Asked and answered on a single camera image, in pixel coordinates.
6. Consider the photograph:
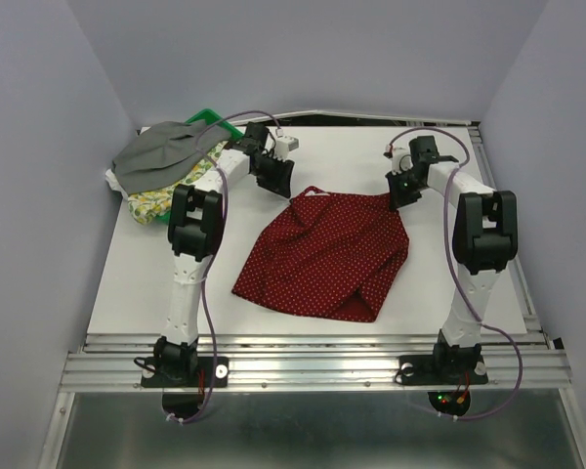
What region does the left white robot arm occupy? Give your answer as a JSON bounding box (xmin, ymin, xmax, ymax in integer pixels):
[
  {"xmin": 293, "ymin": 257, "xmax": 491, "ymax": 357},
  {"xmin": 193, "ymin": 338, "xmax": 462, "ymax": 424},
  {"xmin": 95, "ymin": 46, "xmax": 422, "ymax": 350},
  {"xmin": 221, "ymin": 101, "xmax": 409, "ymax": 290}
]
[{"xmin": 142, "ymin": 122, "xmax": 299, "ymax": 388}]

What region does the red polka dot skirt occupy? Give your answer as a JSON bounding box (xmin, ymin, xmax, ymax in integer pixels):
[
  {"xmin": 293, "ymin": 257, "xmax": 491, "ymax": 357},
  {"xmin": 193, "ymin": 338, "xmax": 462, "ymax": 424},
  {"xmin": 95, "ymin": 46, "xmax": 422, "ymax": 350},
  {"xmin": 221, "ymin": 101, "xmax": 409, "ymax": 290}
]
[{"xmin": 232, "ymin": 186, "xmax": 409, "ymax": 323}]

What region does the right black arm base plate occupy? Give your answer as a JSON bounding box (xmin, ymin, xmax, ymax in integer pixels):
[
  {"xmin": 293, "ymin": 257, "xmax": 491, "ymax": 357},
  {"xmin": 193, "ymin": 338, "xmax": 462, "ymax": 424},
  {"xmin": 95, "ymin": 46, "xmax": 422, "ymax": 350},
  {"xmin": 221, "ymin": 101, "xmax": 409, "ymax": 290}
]
[{"xmin": 394, "ymin": 355, "xmax": 488, "ymax": 387}]

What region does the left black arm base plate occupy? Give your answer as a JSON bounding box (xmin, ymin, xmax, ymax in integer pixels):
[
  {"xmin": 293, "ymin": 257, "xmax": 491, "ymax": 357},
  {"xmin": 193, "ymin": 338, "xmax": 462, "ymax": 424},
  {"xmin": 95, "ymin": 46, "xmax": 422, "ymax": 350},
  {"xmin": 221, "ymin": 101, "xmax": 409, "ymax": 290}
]
[{"xmin": 133, "ymin": 356, "xmax": 230, "ymax": 389}]

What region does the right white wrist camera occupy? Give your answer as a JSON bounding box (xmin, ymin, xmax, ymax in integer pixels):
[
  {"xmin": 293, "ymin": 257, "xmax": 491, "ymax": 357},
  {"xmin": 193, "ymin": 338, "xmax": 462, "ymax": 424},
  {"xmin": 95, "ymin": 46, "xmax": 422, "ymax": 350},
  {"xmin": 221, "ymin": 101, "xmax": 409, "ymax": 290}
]
[{"xmin": 384, "ymin": 145, "xmax": 413, "ymax": 175}]

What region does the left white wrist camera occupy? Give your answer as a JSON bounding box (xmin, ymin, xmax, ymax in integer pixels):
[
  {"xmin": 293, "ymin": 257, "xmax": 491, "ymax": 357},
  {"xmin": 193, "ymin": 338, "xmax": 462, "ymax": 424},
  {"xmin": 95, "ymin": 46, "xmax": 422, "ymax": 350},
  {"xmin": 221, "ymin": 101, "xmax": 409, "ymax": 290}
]
[{"xmin": 273, "ymin": 134, "xmax": 299, "ymax": 161}]

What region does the yellow lemon print skirt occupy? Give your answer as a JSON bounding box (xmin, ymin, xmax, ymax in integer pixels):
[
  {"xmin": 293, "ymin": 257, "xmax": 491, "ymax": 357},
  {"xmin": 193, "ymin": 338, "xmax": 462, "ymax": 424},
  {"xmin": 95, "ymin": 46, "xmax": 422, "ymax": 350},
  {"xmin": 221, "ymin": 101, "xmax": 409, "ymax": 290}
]
[{"xmin": 124, "ymin": 141, "xmax": 228, "ymax": 226}]

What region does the grey skirt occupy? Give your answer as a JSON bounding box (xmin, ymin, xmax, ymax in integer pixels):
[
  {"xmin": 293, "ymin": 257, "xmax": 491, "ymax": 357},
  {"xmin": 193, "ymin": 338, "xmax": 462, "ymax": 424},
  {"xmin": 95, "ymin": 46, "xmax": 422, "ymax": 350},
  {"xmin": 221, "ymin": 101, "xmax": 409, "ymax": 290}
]
[{"xmin": 105, "ymin": 119, "xmax": 231, "ymax": 196}]

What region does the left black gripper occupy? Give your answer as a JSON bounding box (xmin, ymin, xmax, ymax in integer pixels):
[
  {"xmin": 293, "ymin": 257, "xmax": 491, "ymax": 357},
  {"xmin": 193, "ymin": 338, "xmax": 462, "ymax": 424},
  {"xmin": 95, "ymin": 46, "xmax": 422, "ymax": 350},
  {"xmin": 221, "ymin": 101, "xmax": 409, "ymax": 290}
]
[{"xmin": 250, "ymin": 152, "xmax": 293, "ymax": 198}]

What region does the aluminium frame rail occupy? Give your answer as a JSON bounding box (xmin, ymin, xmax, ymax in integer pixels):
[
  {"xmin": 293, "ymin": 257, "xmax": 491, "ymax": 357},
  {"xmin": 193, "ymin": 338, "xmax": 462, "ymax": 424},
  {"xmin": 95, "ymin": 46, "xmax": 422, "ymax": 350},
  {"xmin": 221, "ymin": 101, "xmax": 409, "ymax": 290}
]
[{"xmin": 60, "ymin": 332, "xmax": 572, "ymax": 393}]

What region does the green plastic tray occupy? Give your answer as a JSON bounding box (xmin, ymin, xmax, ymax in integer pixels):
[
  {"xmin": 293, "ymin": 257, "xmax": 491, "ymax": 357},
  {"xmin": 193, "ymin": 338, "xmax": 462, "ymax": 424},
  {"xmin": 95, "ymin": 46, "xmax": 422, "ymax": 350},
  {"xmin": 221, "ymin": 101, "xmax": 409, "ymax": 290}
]
[{"xmin": 151, "ymin": 107, "xmax": 242, "ymax": 229}]

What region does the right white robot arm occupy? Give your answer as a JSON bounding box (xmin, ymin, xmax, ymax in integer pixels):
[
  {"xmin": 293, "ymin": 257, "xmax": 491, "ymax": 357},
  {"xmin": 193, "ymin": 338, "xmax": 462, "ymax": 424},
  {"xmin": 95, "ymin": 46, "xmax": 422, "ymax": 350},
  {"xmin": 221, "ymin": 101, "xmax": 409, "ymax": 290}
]
[{"xmin": 385, "ymin": 135, "xmax": 519, "ymax": 386}]

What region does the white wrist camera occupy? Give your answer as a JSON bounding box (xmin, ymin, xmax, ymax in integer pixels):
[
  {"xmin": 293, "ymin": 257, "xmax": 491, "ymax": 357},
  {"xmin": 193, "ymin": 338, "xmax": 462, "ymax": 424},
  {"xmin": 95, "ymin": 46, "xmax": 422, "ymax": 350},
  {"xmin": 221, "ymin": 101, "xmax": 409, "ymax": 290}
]
[
  {"xmin": 273, "ymin": 134, "xmax": 299, "ymax": 161},
  {"xmin": 384, "ymin": 145, "xmax": 413, "ymax": 175}
]

